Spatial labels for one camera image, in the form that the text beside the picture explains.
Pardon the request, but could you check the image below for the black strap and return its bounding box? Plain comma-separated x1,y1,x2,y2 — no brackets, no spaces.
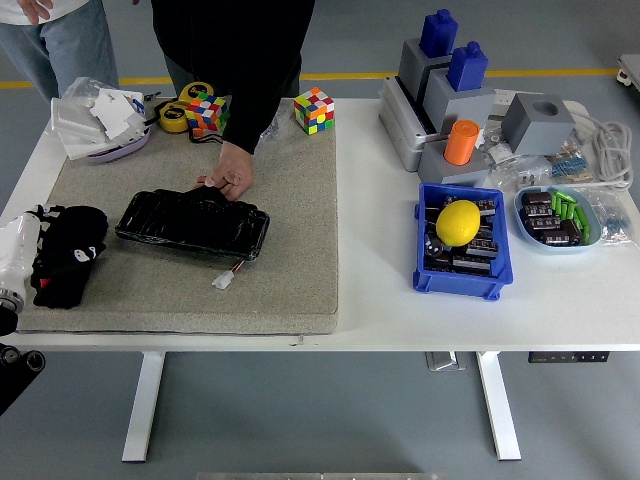
188,129,224,147

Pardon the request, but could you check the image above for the black rag with red patch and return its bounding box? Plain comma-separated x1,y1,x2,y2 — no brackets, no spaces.
30,205,110,310

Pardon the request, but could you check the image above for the bag of blue resistors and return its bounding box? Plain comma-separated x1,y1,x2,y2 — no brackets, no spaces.
547,142,599,185

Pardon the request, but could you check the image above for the grey junction box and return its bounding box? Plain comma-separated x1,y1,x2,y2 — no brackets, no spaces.
377,76,444,174

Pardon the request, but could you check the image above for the small white adapter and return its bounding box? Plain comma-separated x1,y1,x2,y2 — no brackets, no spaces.
482,130,514,165

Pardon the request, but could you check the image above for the grey-brown mat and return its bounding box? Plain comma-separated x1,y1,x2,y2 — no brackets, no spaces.
17,97,340,336

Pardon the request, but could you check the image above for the metal bracket under table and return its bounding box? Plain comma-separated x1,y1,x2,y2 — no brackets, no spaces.
424,351,468,373

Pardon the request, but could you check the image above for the yellow lemon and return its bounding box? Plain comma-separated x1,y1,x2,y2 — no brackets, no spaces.
435,199,483,248

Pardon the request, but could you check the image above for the black table control panel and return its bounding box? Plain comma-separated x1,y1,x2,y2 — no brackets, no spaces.
527,351,613,364

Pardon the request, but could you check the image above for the white connector with wires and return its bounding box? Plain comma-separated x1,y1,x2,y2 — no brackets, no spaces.
211,257,247,291

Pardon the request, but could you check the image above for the blue bottle-shaped block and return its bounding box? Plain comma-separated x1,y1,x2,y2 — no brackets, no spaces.
418,8,460,58
445,40,489,93

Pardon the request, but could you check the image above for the clear plastic bag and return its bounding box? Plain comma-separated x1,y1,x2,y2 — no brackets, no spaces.
59,76,119,106

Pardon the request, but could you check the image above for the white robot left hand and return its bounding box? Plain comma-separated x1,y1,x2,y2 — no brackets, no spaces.
0,203,96,291

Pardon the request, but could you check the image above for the person's left hand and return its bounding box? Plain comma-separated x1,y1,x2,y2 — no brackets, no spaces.
194,140,255,201

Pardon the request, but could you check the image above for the black film-wrapped panel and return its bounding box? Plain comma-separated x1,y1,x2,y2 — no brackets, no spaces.
114,187,271,262

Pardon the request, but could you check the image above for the light blue dish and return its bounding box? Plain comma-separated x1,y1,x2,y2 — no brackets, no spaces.
513,185,603,256

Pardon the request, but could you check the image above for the grey block with round hole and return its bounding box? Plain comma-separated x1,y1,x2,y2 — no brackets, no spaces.
416,139,492,189
500,92,577,157

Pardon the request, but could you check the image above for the person in background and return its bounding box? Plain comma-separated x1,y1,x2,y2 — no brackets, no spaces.
0,0,120,101

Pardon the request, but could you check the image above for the clear bag of screws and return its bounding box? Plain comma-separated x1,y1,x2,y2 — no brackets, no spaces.
256,105,295,145

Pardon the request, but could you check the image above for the yellow tape measure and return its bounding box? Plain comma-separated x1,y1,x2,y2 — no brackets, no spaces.
158,101,191,134
178,81,216,107

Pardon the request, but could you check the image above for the white cart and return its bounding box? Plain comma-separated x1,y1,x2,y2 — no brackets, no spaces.
615,53,640,95

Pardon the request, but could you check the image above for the clear bag with plug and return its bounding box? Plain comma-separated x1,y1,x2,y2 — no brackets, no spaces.
487,153,555,195

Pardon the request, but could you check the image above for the bag of small blue parts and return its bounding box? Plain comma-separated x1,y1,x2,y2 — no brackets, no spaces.
582,188,635,247

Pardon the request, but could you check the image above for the white power cable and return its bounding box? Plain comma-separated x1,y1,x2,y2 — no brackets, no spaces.
567,102,636,191

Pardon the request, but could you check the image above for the grey block with slot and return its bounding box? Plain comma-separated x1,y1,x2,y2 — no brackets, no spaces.
397,38,454,104
422,67,497,139

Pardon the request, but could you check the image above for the colourful puzzle cube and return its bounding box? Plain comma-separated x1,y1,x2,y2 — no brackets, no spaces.
292,86,336,136
186,92,229,139

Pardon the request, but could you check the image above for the purple tray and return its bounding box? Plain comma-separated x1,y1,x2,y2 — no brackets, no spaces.
83,124,152,166

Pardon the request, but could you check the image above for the orange cylinder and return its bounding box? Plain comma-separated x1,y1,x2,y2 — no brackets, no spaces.
442,119,481,167

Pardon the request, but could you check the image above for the white plastic box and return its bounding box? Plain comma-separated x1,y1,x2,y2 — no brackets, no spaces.
49,96,109,146

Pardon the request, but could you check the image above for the white table leg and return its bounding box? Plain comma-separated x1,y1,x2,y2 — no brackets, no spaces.
121,350,167,464
475,350,523,462

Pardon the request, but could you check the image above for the blue plastic bin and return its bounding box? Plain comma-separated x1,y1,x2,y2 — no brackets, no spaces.
412,181,515,302

